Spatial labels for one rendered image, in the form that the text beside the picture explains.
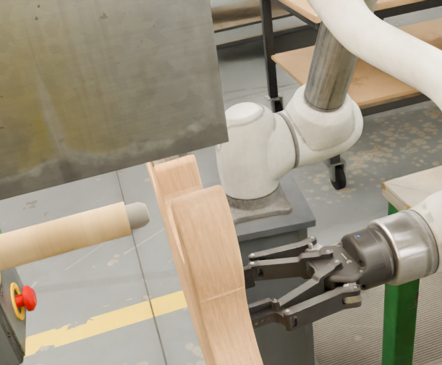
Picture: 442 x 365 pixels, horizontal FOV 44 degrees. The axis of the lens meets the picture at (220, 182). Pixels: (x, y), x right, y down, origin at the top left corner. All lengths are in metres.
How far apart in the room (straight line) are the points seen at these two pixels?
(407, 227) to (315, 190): 2.06
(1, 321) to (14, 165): 0.55
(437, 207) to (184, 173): 0.33
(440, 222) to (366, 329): 1.38
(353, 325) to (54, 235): 1.67
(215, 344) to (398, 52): 0.43
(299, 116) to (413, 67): 0.66
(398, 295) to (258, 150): 0.46
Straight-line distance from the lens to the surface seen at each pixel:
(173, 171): 0.56
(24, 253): 0.52
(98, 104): 0.30
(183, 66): 0.30
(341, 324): 2.09
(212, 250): 0.45
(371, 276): 0.71
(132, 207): 0.51
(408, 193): 1.09
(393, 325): 1.31
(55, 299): 2.45
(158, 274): 2.40
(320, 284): 0.69
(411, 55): 0.73
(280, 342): 1.68
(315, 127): 1.35
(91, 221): 0.51
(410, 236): 0.72
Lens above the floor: 1.54
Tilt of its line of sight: 32 degrees down
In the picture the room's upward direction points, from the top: 9 degrees counter-clockwise
